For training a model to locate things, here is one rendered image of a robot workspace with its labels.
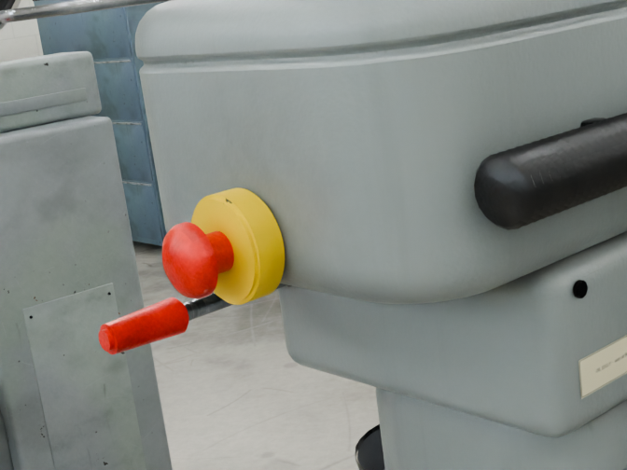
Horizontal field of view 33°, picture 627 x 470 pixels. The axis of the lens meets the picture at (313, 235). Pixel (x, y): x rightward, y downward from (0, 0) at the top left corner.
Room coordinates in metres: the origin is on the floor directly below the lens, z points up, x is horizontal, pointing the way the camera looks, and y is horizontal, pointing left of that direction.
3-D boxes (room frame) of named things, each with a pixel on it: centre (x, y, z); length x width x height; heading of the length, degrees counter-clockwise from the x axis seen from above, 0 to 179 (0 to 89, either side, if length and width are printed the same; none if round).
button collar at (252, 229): (0.55, 0.04, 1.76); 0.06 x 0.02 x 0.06; 39
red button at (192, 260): (0.54, 0.06, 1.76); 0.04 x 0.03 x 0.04; 39
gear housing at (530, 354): (0.72, -0.17, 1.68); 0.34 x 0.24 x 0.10; 129
